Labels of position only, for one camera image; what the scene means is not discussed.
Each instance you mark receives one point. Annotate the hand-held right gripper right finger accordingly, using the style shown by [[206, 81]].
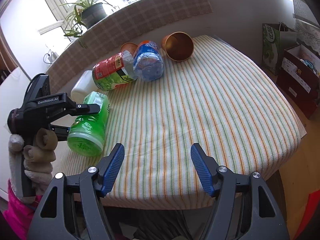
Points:
[[200, 170]]

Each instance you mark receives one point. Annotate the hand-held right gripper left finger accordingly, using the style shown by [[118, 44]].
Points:
[[113, 170]]

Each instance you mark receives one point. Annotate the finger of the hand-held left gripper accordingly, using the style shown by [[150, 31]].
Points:
[[61, 132], [86, 108]]

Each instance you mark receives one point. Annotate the green plastic bottle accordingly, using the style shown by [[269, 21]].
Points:
[[87, 130]]

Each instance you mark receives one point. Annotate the person's left forearm pink sleeve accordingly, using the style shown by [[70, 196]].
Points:
[[17, 212]]

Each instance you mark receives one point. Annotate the small orange cup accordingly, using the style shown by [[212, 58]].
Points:
[[127, 47]]

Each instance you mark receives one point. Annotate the large copper cup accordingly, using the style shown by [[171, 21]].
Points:
[[180, 47]]

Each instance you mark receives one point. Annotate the person's left hand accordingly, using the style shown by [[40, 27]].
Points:
[[40, 156]]

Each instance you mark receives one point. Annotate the white plastic bottle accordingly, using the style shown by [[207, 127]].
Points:
[[81, 86]]

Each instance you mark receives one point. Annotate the red and green label bottle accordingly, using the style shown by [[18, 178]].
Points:
[[110, 72]]

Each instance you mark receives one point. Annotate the striped tablecloth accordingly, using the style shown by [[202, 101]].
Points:
[[187, 110]]

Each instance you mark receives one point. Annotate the blue label plastic bottle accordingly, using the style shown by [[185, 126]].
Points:
[[147, 65]]

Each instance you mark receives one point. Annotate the potted plant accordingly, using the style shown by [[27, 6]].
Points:
[[93, 12]]

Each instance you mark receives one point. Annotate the red object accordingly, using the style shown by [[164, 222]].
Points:
[[307, 217]]

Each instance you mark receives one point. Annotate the dark red cardboard box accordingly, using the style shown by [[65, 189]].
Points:
[[295, 85]]

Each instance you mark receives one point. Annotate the green paper bag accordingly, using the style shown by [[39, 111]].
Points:
[[271, 47]]

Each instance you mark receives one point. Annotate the lace curtain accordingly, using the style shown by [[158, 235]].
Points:
[[303, 7]]

